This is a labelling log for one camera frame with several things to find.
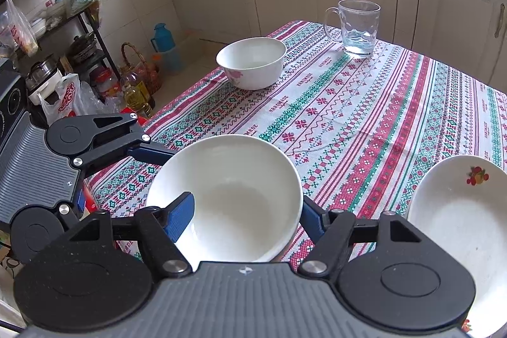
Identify yellow cooking oil bottle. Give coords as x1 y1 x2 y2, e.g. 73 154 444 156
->
121 71 154 118

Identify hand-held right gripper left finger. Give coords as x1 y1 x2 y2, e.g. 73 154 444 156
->
70 191 196 278

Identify patterned red green tablecloth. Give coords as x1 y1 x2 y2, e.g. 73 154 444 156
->
85 20 507 335

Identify dark cooking pot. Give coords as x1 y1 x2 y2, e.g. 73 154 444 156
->
67 31 98 64

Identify blue plastic jug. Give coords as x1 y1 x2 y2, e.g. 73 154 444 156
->
151 23 183 74

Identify brass cabinet handle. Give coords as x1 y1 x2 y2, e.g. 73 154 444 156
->
495 4 506 40

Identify plain white bowl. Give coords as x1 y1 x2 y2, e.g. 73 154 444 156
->
146 134 304 263

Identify red box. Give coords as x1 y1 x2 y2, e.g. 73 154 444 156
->
81 185 98 213

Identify clear glass mug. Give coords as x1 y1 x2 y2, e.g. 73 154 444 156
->
325 0 382 59

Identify clear plastic bag red print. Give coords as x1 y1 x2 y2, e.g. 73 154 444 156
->
0 0 40 58

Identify white electric cooker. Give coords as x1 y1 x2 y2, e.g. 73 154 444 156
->
25 56 65 106

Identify wicker basket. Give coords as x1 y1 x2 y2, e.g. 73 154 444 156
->
120 42 163 95

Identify white plastic bag red print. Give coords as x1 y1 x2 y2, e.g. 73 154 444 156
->
40 73 86 125

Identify white deep plate fruit print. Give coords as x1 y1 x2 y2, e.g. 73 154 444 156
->
407 155 507 338

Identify white bowl pink flower print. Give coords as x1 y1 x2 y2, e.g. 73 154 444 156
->
216 37 287 90

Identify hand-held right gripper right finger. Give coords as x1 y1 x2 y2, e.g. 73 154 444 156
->
299 199 421 277

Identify red-lidded jar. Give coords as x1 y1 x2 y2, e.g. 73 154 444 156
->
89 67 121 101

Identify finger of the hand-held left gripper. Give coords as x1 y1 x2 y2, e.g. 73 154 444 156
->
59 188 93 226
71 112 175 168

